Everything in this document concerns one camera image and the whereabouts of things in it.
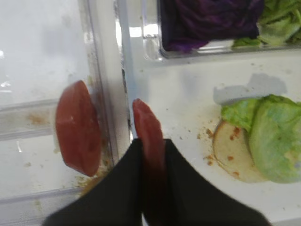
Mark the purple cabbage leaves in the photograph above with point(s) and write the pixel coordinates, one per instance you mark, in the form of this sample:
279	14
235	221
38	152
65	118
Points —
191	24

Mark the tomato slice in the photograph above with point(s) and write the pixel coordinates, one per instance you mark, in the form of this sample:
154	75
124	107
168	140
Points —
149	131
77	129

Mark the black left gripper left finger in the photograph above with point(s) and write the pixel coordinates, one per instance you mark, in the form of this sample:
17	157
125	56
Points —
115	201

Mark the metal baking tray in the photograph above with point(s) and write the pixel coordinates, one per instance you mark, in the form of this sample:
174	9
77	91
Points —
186	95

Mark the green lettuce leaf on bun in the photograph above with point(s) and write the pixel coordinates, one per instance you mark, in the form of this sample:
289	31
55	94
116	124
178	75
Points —
273	125

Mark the green lettuce in container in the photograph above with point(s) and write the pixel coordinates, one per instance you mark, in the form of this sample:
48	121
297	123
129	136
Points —
279	25

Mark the bottom bun slice on tray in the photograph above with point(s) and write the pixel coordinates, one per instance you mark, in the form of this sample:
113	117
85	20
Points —
231	150

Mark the upper left acrylic holder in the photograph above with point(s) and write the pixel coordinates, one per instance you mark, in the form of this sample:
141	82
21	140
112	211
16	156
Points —
28	119

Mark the clear plastic container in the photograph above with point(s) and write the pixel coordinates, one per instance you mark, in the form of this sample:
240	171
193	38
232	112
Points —
152	39

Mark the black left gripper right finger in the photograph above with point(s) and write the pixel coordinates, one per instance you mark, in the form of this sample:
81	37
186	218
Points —
196	202

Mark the acrylic holder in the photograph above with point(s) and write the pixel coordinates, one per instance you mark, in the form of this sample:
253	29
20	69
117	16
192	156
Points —
28	119
32	209

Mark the lower left acrylic holder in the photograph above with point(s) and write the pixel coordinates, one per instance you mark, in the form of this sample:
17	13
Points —
32	209

